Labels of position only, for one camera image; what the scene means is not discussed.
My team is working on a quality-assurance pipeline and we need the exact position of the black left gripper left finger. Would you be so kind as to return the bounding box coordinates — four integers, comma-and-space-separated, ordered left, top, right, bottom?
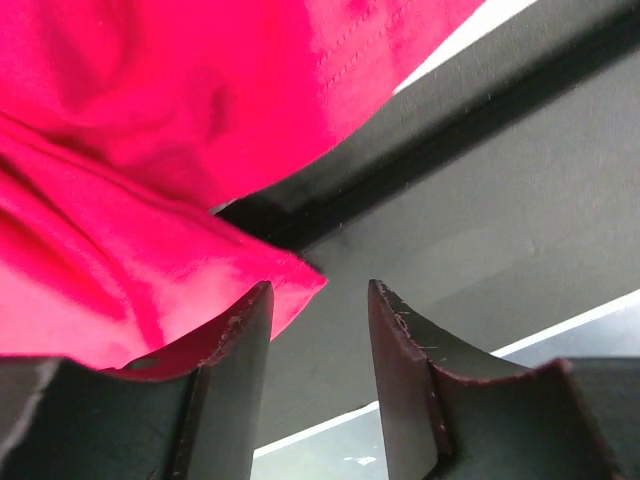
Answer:
1, 282, 274, 479

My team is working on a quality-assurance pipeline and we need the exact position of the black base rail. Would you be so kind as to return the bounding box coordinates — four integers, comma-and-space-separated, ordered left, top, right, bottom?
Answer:
222, 1, 639, 445

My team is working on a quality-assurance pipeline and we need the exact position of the crimson red t shirt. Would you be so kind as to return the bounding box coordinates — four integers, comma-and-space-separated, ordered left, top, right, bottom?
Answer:
1, 1, 478, 369

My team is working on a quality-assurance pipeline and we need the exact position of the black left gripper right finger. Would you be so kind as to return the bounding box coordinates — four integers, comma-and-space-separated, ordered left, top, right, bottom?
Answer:
368, 280, 639, 479

